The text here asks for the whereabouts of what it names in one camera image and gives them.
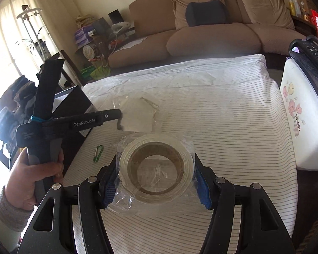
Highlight beige sofa cushion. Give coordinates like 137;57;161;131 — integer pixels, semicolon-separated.
169;0;226;30
231;0;296;30

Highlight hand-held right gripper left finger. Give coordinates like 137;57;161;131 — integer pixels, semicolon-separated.
17;155;122;254

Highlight green carabiner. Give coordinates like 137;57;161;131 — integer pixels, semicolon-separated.
92;145;105;163

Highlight black box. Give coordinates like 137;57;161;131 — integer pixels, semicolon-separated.
52;85;98;139

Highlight clear plastic bag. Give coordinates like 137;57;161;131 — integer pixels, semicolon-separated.
113;95;159;133

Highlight blue rubber band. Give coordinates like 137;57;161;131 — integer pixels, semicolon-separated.
31;115;53;123

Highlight round tin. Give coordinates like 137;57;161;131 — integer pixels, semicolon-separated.
82;44;100;60

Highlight white papers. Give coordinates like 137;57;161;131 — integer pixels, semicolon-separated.
116;37;147;51

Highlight brown sofa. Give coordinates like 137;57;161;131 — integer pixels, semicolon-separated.
108;0;308;71

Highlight black lumbar pillow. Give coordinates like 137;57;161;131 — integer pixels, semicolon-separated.
185;2;231;27

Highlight white container with pink print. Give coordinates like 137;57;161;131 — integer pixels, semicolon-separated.
279;36;318;170

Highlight white striped tablecloth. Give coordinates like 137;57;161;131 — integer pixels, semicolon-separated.
62;54;299;254

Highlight dark bag pile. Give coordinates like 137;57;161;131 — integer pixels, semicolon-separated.
0;75;40;170

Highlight cream curtain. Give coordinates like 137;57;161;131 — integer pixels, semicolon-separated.
0;0;80;90

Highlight person's left hand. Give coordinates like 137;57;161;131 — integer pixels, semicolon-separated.
4;148;64;213

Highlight white coat stand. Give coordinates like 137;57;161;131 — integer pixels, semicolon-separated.
16;4;47;59

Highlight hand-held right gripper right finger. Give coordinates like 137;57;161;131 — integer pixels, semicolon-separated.
193;153;301;254

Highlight purple packet stack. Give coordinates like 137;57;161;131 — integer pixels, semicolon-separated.
74;26;96;50

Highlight person's left forearm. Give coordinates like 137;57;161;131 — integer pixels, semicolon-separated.
0;185;33;247

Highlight black speaker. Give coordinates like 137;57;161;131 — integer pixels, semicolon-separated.
108;10;122;27

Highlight white desk lamp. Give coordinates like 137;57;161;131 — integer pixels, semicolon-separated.
111;22;131;35

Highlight cardboard box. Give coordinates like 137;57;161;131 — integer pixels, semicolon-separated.
294;0;311;20

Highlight green bag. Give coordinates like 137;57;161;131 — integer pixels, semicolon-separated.
81;64;111;81

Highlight tape roll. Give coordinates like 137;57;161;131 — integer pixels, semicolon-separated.
113;134;196;214

